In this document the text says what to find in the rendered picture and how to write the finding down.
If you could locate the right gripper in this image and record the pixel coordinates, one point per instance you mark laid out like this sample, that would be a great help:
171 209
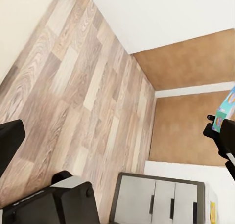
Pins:
208 132

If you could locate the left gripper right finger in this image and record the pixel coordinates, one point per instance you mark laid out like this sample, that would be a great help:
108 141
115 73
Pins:
227 135

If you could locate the board game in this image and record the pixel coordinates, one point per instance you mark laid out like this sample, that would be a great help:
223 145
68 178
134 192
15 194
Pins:
214 214
225 111

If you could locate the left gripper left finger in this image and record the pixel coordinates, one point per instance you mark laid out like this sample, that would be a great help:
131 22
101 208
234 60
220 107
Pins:
12 135

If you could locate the sliding door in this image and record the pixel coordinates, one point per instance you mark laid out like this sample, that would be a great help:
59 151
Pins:
202 60
178 131

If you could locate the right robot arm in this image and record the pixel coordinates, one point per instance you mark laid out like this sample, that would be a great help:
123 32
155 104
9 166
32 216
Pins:
222 149

